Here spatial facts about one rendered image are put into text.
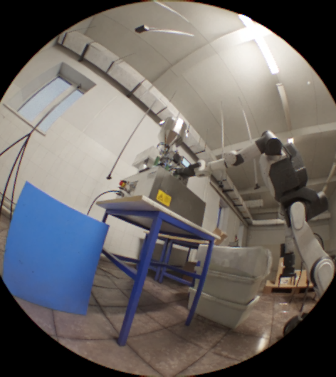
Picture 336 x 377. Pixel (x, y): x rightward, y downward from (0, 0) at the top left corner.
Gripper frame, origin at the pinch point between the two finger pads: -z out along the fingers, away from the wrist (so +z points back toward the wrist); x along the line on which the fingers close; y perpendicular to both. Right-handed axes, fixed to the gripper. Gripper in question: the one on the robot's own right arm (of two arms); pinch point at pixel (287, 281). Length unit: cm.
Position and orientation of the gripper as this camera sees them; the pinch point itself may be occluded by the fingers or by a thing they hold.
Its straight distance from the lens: 104.6
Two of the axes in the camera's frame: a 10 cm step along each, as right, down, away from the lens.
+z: 2.2, -8.5, 4.7
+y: -6.3, -5.0, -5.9
